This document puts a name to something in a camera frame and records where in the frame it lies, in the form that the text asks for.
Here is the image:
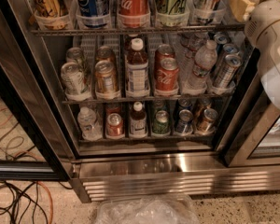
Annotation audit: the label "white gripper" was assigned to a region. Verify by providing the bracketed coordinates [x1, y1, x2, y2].
[229, 0, 280, 60]

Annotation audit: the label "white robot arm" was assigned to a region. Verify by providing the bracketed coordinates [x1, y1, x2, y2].
[229, 0, 280, 109]

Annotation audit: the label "silver slim can rear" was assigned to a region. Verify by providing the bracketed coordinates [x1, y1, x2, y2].
[214, 34, 230, 45]

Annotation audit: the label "silver slim can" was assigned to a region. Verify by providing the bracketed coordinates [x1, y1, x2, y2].
[213, 54, 242, 89]
[214, 34, 230, 45]
[216, 43, 239, 66]

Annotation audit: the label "silver slim can middle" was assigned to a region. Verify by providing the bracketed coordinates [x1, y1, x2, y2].
[216, 43, 239, 66]

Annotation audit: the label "silver slim can front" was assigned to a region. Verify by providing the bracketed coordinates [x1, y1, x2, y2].
[213, 54, 242, 89]

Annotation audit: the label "clear water bottle middle shelf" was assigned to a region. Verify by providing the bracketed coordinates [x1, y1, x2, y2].
[188, 40, 217, 89]

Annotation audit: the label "red coke can middle rear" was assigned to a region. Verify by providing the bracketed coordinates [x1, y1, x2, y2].
[155, 44, 175, 63]

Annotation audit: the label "red coke can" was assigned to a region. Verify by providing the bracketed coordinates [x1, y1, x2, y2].
[155, 44, 175, 63]
[156, 58, 179, 91]

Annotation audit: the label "brown can bottom shelf rear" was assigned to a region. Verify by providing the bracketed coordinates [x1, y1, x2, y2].
[193, 98, 212, 116]

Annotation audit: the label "brown can shelf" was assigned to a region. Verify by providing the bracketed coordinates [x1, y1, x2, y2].
[196, 108, 217, 133]
[193, 98, 212, 116]

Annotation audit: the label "red coke can middle front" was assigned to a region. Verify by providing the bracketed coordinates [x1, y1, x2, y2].
[156, 58, 179, 91]

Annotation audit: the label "blue can bottom shelf rear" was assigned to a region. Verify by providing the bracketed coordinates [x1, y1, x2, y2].
[176, 98, 192, 110]

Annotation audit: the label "blue can shelf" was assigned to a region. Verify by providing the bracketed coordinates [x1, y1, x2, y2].
[175, 109, 193, 134]
[176, 98, 192, 110]

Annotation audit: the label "right glass fridge door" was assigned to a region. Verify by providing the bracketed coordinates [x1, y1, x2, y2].
[221, 58, 280, 167]

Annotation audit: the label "glass fridge door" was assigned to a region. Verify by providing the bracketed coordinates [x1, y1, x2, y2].
[0, 0, 73, 180]
[221, 58, 280, 167]

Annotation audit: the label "brown can bottom shelf front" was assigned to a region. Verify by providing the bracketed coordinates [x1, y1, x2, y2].
[196, 108, 217, 133]

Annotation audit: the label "iced tea bottle middle shelf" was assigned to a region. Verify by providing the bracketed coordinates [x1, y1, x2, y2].
[126, 38, 148, 92]

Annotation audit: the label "iced tea bottle shelf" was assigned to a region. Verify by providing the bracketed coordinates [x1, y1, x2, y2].
[130, 102, 147, 137]
[126, 38, 148, 92]

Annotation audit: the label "blue can bottom shelf front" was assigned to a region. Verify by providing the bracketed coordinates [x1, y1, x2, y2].
[175, 109, 193, 134]

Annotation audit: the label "stainless steel fridge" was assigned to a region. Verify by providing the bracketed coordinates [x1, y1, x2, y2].
[0, 0, 280, 203]

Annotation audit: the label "green can bottom shelf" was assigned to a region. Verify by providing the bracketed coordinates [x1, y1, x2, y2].
[152, 110, 169, 134]

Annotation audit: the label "gold can middle shelf rear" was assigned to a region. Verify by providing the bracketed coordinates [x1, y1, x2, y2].
[95, 46, 116, 63]

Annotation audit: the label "gold can shelf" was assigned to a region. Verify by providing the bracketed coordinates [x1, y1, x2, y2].
[95, 61, 118, 93]
[95, 46, 116, 63]

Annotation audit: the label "blue pepsi can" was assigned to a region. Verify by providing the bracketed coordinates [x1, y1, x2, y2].
[74, 0, 110, 18]

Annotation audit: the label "iced tea bottle bottom shelf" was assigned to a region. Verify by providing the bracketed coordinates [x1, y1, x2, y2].
[130, 102, 147, 137]

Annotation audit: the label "gold can middle shelf front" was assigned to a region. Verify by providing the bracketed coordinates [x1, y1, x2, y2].
[95, 61, 118, 93]

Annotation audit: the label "red can bottom shelf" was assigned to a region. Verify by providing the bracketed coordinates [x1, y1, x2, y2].
[106, 113, 124, 137]

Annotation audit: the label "white can middle shelf rear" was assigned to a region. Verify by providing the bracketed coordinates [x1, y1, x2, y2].
[66, 47, 85, 67]

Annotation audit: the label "white can shelf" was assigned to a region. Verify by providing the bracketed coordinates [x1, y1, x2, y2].
[61, 62, 88, 95]
[66, 47, 85, 67]

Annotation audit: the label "white can middle shelf front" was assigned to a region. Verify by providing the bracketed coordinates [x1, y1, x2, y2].
[61, 62, 88, 95]

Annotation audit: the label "water bottle bottom shelf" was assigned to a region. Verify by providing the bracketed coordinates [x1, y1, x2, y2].
[77, 106, 97, 136]

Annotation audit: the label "left glass fridge door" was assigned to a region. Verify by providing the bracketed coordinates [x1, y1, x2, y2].
[0, 0, 73, 180]

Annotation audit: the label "clear plastic bag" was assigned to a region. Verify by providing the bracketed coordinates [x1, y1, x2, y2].
[94, 194, 200, 224]

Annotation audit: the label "orange floor cable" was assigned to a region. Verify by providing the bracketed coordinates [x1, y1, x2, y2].
[35, 180, 54, 224]

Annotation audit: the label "black floor cables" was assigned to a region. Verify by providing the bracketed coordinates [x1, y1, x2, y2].
[0, 180, 73, 224]

